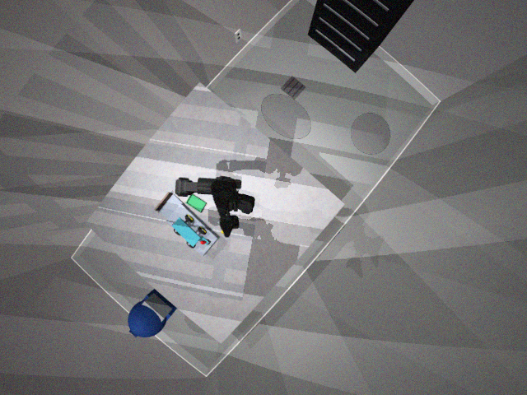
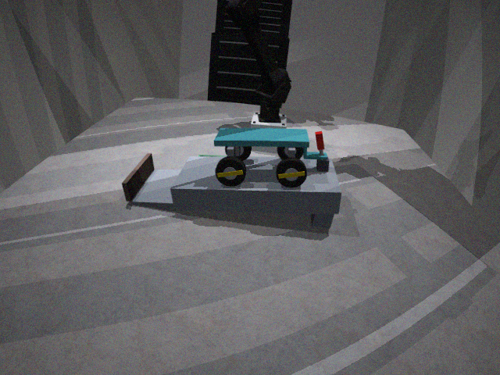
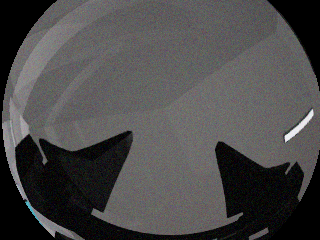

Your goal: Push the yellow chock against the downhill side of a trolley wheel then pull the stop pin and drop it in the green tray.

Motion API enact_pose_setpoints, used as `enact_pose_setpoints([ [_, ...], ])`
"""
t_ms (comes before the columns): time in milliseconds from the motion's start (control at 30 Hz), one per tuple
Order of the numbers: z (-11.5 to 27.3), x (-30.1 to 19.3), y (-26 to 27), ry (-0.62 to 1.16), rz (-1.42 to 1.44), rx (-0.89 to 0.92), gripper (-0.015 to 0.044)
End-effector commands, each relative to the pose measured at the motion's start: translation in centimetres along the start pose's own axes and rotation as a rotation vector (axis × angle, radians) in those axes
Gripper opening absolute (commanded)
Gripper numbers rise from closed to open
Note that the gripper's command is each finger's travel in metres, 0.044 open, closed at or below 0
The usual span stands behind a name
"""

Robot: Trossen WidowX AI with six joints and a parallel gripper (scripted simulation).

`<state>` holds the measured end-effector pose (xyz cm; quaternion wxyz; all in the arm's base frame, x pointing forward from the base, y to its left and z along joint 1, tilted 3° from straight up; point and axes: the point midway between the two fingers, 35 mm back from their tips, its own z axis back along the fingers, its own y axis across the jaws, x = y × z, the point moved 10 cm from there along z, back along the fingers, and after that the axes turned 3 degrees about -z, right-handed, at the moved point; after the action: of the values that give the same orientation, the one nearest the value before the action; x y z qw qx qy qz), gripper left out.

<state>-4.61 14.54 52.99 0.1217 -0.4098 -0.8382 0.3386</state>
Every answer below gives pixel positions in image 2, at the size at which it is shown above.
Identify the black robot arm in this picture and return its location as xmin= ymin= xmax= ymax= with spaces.
xmin=226 ymin=0 xmax=291 ymax=123

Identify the red-headed metal pin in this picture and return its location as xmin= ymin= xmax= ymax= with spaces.
xmin=315 ymin=131 xmax=324 ymax=155

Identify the grey ramp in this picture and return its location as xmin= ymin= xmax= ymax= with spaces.
xmin=122 ymin=154 xmax=342 ymax=228

